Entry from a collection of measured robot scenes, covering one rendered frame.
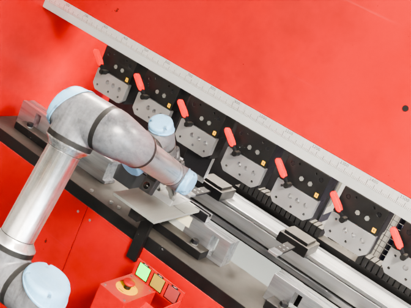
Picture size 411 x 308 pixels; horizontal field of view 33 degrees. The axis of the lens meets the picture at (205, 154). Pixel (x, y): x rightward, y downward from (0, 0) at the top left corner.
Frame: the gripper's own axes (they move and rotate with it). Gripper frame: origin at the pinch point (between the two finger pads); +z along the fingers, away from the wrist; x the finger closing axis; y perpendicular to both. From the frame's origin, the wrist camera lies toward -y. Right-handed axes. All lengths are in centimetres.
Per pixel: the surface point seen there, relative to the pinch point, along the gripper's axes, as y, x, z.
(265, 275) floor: 96, 16, 212
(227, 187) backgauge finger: 26.9, -5.7, 20.5
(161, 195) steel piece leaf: -1.3, 0.0, -1.0
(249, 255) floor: 104, 35, 219
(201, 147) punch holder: 17.3, -2.2, -9.9
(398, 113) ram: 42, -55, -41
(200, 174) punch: 13.8, -4.1, -0.3
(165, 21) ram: 38, 30, -33
